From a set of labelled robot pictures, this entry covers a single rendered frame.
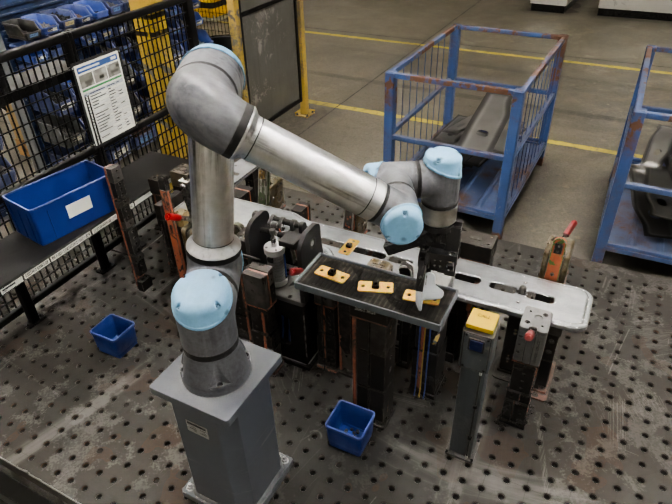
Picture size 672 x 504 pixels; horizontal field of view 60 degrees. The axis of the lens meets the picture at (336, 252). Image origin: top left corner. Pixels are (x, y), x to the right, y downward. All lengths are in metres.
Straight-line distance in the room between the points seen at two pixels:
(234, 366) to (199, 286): 0.19
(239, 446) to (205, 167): 0.61
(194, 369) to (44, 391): 0.84
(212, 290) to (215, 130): 0.35
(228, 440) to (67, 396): 0.76
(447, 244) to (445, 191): 0.14
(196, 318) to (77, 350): 1.00
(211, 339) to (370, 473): 0.63
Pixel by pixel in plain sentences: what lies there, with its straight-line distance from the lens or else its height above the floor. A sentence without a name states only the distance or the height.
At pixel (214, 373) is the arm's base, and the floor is 1.15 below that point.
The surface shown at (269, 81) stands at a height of 0.47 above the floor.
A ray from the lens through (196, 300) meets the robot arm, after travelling 1.13.
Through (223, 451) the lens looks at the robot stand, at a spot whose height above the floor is 0.96.
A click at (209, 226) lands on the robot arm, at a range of 1.18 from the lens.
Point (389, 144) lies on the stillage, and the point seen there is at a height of 0.50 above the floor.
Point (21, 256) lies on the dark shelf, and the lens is 1.99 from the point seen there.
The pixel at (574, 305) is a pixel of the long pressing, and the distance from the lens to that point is 1.68.
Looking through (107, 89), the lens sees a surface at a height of 1.33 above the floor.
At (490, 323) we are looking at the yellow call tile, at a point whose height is 1.16.
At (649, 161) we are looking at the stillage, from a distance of 3.65.
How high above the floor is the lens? 2.02
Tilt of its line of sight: 35 degrees down
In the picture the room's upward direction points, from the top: 2 degrees counter-clockwise
